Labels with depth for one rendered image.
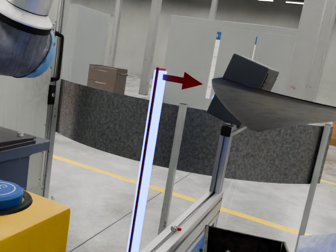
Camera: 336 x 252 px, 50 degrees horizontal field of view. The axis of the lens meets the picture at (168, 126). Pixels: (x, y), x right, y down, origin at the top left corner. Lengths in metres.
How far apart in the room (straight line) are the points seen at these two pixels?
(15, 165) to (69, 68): 9.35
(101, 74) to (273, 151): 5.30
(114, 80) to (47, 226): 6.83
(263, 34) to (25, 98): 4.84
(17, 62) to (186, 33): 6.19
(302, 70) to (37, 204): 4.47
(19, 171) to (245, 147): 1.70
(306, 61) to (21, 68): 4.14
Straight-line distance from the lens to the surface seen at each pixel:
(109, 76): 7.16
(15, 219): 0.29
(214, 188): 1.06
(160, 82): 0.49
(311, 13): 4.76
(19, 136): 0.75
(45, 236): 0.30
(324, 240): 0.50
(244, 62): 1.05
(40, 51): 0.80
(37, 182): 2.68
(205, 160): 2.25
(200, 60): 6.75
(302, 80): 4.69
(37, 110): 2.49
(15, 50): 0.77
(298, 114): 0.49
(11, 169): 0.76
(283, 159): 2.42
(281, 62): 6.45
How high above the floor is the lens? 1.20
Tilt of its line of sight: 10 degrees down
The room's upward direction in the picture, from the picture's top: 9 degrees clockwise
